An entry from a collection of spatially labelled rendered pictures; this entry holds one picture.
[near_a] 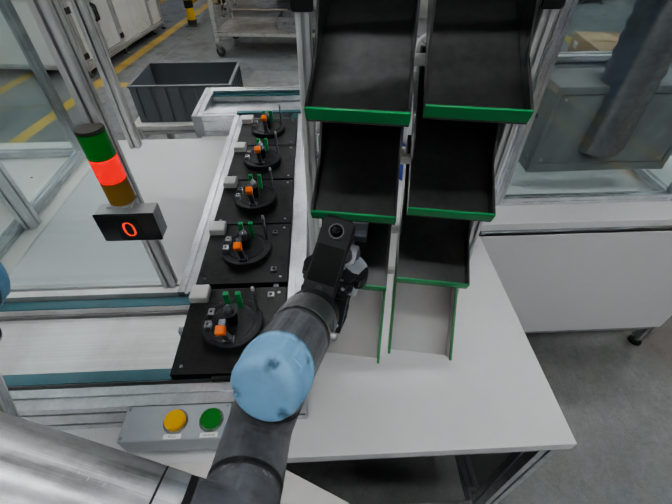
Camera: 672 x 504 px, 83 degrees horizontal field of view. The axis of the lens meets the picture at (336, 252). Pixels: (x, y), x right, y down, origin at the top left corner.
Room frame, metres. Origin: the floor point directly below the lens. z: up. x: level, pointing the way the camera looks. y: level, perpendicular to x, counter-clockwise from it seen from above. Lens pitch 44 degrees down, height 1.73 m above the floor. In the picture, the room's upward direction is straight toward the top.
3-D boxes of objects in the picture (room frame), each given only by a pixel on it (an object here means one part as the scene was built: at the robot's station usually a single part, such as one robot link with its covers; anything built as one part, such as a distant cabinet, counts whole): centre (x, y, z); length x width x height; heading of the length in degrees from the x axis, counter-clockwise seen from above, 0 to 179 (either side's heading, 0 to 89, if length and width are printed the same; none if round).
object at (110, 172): (0.64, 0.44, 1.34); 0.05 x 0.05 x 0.05
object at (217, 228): (0.78, 0.25, 1.01); 0.24 x 0.24 x 0.13; 3
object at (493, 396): (0.97, 0.26, 0.85); 1.50 x 1.41 x 0.03; 93
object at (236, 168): (1.27, 0.28, 1.01); 0.24 x 0.24 x 0.13; 3
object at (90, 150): (0.64, 0.44, 1.39); 0.05 x 0.05 x 0.05
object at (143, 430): (0.31, 0.32, 0.93); 0.21 x 0.07 x 0.06; 93
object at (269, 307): (0.53, 0.24, 0.96); 0.24 x 0.24 x 0.02; 3
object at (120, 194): (0.64, 0.44, 1.29); 0.05 x 0.05 x 0.05
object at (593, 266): (1.40, -1.03, 0.43); 1.11 x 0.68 x 0.86; 93
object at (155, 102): (2.55, 0.95, 0.73); 0.62 x 0.42 x 0.23; 93
